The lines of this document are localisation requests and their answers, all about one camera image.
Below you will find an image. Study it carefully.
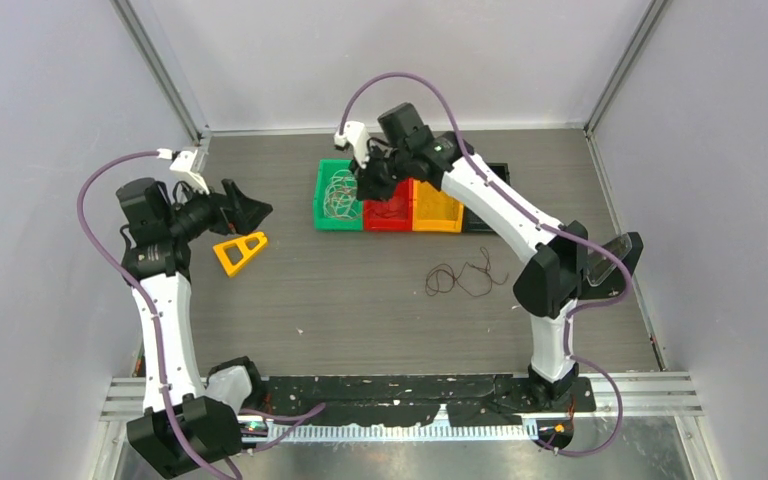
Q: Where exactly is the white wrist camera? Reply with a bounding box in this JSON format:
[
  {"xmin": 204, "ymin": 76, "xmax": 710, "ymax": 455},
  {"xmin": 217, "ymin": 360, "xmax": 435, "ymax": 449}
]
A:
[
  {"xmin": 156, "ymin": 147, "xmax": 211, "ymax": 194},
  {"xmin": 333, "ymin": 121, "xmax": 371, "ymax": 169}
]

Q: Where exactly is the black plastic bin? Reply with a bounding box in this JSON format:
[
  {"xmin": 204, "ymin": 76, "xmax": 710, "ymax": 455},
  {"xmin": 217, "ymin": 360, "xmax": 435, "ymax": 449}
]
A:
[{"xmin": 460, "ymin": 161, "xmax": 512, "ymax": 235}]

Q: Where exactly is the red plastic bin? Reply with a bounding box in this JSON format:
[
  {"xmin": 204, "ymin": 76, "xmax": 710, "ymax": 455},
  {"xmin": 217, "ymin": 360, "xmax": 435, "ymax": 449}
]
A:
[{"xmin": 363, "ymin": 180, "xmax": 413, "ymax": 232}]

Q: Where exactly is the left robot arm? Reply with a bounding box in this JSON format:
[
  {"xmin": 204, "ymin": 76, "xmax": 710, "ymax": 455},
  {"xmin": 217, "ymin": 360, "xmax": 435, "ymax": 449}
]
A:
[{"xmin": 116, "ymin": 178, "xmax": 273, "ymax": 479}]

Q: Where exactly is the green plastic bin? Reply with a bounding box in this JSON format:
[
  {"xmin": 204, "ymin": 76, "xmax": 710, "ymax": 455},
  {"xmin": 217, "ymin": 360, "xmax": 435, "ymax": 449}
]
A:
[{"xmin": 312, "ymin": 159, "xmax": 363, "ymax": 231}]

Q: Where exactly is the slotted cable duct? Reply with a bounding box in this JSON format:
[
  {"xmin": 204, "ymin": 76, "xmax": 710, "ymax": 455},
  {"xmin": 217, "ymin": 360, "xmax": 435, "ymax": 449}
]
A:
[{"xmin": 283, "ymin": 420, "xmax": 548, "ymax": 443}]

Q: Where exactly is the yellow plastic bin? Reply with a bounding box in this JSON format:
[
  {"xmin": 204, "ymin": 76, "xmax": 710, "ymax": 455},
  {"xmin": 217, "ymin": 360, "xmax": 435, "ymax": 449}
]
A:
[{"xmin": 412, "ymin": 180, "xmax": 464, "ymax": 234}]

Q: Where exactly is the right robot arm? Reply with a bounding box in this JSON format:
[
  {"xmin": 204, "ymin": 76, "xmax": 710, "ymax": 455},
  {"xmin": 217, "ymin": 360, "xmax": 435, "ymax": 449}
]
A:
[{"xmin": 334, "ymin": 103, "xmax": 587, "ymax": 411}]

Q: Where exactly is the black clear-topped device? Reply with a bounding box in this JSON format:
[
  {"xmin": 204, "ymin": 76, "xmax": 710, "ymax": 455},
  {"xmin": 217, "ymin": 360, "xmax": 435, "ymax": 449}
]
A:
[{"xmin": 585, "ymin": 231, "xmax": 645, "ymax": 296}]

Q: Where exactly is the white wire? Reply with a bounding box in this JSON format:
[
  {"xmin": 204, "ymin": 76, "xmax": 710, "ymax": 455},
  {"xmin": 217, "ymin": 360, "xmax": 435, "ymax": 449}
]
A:
[{"xmin": 320, "ymin": 168, "xmax": 362, "ymax": 220}]

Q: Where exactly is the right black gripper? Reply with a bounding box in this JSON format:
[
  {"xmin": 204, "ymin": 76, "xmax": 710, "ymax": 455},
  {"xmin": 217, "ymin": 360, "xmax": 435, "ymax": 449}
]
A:
[{"xmin": 349, "ymin": 143, "xmax": 411, "ymax": 204}]

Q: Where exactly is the red wire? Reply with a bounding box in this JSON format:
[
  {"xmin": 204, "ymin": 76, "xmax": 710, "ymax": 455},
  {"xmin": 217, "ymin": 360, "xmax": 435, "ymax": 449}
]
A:
[{"xmin": 370, "ymin": 198, "xmax": 410, "ymax": 223}]

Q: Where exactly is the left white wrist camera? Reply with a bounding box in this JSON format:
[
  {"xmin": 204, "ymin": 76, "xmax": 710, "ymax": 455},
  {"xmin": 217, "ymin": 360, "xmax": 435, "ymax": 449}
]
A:
[{"xmin": 156, "ymin": 147, "xmax": 211, "ymax": 194}]

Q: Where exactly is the yellow triangular plastic piece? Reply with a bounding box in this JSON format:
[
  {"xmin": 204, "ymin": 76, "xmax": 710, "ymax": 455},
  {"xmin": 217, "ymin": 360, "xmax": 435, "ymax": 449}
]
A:
[{"xmin": 212, "ymin": 232, "xmax": 269, "ymax": 278}]

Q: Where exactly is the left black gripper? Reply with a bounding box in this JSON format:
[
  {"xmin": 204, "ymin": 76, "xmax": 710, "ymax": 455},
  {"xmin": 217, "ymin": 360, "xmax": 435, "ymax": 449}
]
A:
[{"xmin": 164, "ymin": 175, "xmax": 270, "ymax": 242}]

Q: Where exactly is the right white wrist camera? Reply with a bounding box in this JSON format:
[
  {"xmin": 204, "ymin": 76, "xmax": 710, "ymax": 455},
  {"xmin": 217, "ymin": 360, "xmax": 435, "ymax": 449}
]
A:
[{"xmin": 333, "ymin": 121, "xmax": 371, "ymax": 169}]

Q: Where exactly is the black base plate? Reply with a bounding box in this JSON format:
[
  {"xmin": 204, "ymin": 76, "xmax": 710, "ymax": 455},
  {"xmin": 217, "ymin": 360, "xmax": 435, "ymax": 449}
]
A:
[{"xmin": 264, "ymin": 374, "xmax": 596, "ymax": 427}]

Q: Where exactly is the yellow wire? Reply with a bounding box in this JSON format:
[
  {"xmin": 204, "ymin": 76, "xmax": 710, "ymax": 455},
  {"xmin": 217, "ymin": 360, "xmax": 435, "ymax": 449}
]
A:
[{"xmin": 420, "ymin": 185, "xmax": 459, "ymax": 220}]

